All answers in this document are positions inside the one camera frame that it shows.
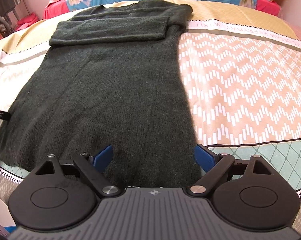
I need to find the dark green knit sweater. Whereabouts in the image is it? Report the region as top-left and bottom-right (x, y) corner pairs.
(0, 0), (200, 187)

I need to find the red clothes pile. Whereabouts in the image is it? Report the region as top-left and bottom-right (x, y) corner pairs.
(15, 12), (39, 31)

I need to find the yellow patterned bed cover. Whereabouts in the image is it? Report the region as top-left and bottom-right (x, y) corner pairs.
(0, 0), (301, 239)

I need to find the red bed sheet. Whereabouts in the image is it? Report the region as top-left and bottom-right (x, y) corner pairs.
(44, 0), (281, 19)

